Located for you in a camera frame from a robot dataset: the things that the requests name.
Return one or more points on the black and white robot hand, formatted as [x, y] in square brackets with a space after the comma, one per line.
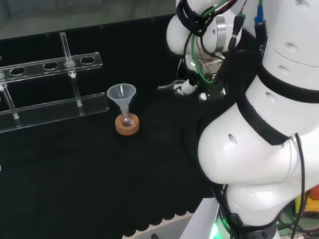
[190, 85]

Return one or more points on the clear glass weighing funnel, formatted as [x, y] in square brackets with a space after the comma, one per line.
[164, 86]

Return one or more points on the translucent plastic funnel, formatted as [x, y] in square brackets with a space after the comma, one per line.
[121, 93]

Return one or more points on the clear acrylic funnel stand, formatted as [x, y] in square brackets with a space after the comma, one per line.
[49, 109]

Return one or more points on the small round-bottom glass flask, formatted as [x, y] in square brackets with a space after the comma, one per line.
[126, 120]

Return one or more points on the black cloth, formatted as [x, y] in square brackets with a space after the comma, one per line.
[74, 174]

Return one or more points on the yellow stop button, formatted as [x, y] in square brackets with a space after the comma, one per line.
[314, 196]

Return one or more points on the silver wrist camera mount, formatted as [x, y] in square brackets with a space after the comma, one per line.
[209, 66]

